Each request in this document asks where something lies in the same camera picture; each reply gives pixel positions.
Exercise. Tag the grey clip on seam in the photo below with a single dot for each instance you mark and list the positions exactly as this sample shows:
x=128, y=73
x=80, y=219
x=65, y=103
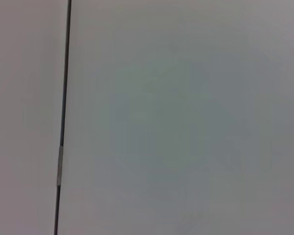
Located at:
x=59, y=165

